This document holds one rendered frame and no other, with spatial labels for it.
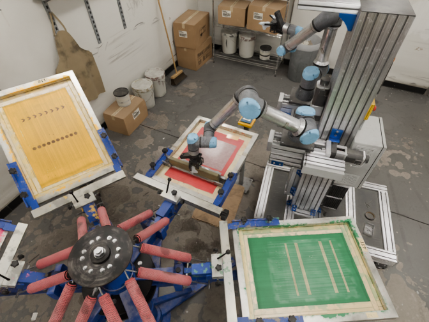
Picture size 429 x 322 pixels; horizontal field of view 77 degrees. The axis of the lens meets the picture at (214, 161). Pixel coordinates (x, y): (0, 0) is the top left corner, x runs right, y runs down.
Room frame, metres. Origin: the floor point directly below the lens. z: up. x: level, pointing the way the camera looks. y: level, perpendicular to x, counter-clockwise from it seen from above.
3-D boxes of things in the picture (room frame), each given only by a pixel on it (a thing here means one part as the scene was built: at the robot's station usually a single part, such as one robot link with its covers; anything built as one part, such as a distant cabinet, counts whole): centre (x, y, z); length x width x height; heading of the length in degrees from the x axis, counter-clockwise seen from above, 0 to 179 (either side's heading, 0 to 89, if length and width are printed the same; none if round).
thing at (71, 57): (2.85, 1.54, 1.06); 0.53 x 0.07 x 1.05; 153
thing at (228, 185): (1.13, -0.08, 0.98); 0.30 x 0.05 x 0.07; 153
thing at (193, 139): (1.27, 0.13, 1.31); 0.09 x 0.08 x 0.11; 87
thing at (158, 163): (1.38, 0.42, 0.98); 0.30 x 0.05 x 0.07; 153
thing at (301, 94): (1.83, -0.74, 1.31); 0.15 x 0.15 x 0.10
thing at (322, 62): (1.93, -0.83, 1.63); 0.15 x 0.12 x 0.55; 136
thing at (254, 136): (1.47, 0.06, 0.97); 0.79 x 0.58 x 0.04; 153
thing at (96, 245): (0.53, 0.55, 0.67); 0.39 x 0.39 x 1.35
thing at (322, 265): (0.57, -0.36, 1.05); 1.08 x 0.61 x 0.23; 93
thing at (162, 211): (0.97, 0.32, 1.02); 0.17 x 0.06 x 0.05; 153
